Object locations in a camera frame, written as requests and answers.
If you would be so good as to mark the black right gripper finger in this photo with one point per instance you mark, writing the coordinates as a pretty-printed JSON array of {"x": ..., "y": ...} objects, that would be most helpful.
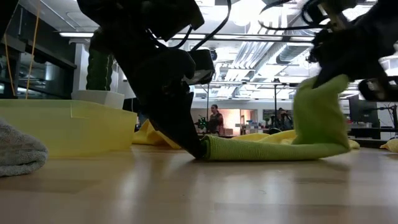
[{"x": 323, "y": 77}]

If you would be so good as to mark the grey microfiber towel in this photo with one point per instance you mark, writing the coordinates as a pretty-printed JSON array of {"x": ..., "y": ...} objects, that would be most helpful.
[{"x": 18, "y": 152}]

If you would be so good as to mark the lime green microfiber towel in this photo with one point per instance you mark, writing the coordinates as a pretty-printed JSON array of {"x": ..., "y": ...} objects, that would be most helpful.
[{"x": 317, "y": 118}]

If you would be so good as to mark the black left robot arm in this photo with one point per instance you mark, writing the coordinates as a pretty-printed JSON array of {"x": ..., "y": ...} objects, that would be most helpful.
[{"x": 124, "y": 31}]

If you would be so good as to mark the green and black background robot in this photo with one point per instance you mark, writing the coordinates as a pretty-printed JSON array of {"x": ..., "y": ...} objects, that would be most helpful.
[{"x": 202, "y": 123}]

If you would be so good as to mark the black hanging dome camera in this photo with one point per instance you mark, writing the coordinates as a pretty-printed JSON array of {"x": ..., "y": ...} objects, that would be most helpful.
[{"x": 215, "y": 54}]

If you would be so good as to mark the black computer monitor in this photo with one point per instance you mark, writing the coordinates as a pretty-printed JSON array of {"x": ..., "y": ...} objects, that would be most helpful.
[{"x": 363, "y": 115}]

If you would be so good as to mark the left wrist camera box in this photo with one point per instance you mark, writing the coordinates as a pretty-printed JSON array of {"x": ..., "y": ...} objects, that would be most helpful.
[{"x": 202, "y": 67}]

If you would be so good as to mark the black background workstation frame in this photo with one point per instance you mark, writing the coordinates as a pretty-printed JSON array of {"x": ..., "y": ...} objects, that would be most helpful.
[
  {"x": 275, "y": 102},
  {"x": 207, "y": 102}
]

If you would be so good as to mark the yellow translucent plastic bin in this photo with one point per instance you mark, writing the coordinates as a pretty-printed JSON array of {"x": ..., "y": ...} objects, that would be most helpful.
[{"x": 68, "y": 130}]

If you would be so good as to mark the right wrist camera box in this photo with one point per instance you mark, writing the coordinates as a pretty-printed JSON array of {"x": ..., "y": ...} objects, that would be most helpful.
[{"x": 376, "y": 90}]

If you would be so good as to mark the green cactus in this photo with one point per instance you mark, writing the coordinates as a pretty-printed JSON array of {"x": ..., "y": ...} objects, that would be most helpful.
[{"x": 99, "y": 71}]

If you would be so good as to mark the white plant pot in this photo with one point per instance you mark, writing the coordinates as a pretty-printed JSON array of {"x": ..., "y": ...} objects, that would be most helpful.
[{"x": 102, "y": 98}]

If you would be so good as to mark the person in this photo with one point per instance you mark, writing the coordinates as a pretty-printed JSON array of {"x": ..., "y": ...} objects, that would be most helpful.
[
  {"x": 283, "y": 119},
  {"x": 216, "y": 119}
]

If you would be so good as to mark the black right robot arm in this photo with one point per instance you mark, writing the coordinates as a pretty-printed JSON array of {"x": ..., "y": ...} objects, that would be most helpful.
[{"x": 379, "y": 28}]

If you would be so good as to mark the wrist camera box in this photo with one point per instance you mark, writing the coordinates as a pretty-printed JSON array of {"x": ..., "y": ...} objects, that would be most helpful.
[
  {"x": 376, "y": 90},
  {"x": 202, "y": 67}
]

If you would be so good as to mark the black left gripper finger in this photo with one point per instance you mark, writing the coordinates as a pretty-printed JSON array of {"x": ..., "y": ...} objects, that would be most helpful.
[
  {"x": 189, "y": 124},
  {"x": 174, "y": 130}
]

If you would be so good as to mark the yellow microfiber towel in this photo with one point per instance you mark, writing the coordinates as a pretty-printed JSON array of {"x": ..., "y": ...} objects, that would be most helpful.
[
  {"x": 264, "y": 137},
  {"x": 149, "y": 137}
]

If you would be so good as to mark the cardboard box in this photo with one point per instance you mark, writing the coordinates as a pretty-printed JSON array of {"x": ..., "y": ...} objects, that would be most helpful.
[{"x": 228, "y": 131}]

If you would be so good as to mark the black overhead light rail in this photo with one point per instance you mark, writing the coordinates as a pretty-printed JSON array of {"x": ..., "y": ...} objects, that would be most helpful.
[{"x": 280, "y": 39}]

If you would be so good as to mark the dark glass partition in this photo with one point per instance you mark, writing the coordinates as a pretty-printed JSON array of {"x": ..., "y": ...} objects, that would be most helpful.
[{"x": 53, "y": 77}]

